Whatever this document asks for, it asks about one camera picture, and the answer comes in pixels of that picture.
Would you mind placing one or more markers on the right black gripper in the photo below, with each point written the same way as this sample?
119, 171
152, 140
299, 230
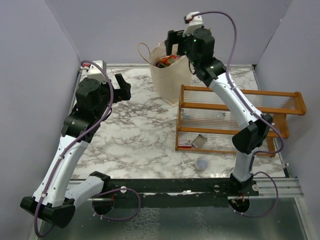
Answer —
175, 37

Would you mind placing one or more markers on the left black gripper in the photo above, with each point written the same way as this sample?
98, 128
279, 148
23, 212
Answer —
123, 93

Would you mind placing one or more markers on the orange snack packet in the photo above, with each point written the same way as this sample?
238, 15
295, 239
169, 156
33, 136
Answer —
167, 60

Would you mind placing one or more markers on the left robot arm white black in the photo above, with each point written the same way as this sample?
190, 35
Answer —
52, 201

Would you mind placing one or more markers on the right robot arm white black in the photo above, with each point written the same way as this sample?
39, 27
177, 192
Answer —
198, 47

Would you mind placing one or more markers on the wooden tiered rack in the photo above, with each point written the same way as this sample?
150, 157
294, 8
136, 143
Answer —
201, 111

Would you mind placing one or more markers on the red white small box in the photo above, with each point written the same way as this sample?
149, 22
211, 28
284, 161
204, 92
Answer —
184, 143

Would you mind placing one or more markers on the grey open small carton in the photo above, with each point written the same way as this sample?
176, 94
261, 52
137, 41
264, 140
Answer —
199, 141

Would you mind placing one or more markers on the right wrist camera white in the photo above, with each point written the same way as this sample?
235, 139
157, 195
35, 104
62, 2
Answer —
193, 23

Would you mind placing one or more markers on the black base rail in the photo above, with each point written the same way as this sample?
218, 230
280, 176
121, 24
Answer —
126, 198

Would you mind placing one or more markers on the aluminium frame rail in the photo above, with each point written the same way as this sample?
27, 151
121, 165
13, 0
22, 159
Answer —
260, 187

